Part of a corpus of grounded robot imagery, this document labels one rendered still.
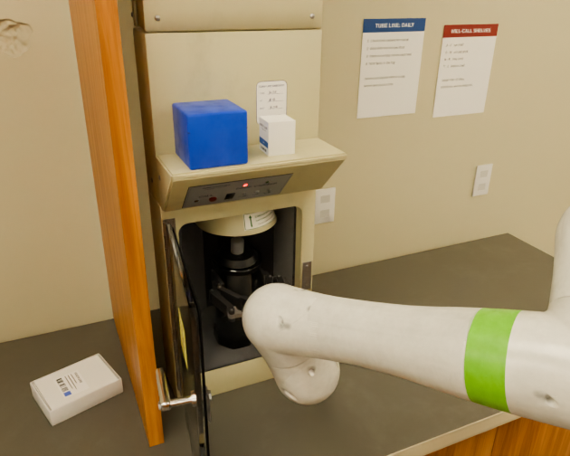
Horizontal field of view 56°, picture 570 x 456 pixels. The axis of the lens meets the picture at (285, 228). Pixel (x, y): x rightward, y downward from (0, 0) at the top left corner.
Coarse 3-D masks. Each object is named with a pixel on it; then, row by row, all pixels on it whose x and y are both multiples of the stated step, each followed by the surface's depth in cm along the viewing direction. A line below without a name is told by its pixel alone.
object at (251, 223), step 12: (240, 216) 109; (252, 216) 110; (264, 216) 112; (276, 216) 118; (204, 228) 111; (216, 228) 109; (228, 228) 109; (240, 228) 109; (252, 228) 110; (264, 228) 111
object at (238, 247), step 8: (232, 240) 114; (240, 240) 114; (224, 248) 116; (232, 248) 114; (240, 248) 114; (248, 248) 117; (216, 256) 115; (224, 256) 114; (232, 256) 114; (240, 256) 114; (248, 256) 114; (256, 256) 116; (224, 264) 113; (232, 264) 113; (240, 264) 113; (248, 264) 113
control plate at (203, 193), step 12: (240, 180) 92; (252, 180) 94; (264, 180) 95; (276, 180) 97; (288, 180) 98; (192, 192) 91; (204, 192) 92; (216, 192) 94; (228, 192) 95; (240, 192) 97; (252, 192) 99; (264, 192) 100; (276, 192) 102; (192, 204) 96
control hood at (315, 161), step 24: (312, 144) 101; (168, 168) 87; (216, 168) 87; (240, 168) 89; (264, 168) 91; (288, 168) 93; (312, 168) 97; (336, 168) 100; (168, 192) 89; (288, 192) 104
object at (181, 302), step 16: (176, 256) 85; (176, 272) 86; (176, 288) 89; (176, 304) 94; (192, 304) 73; (176, 320) 98; (192, 320) 72; (176, 336) 103; (192, 336) 73; (192, 352) 75; (192, 368) 78; (192, 384) 82; (192, 416) 89; (192, 432) 93; (192, 448) 98
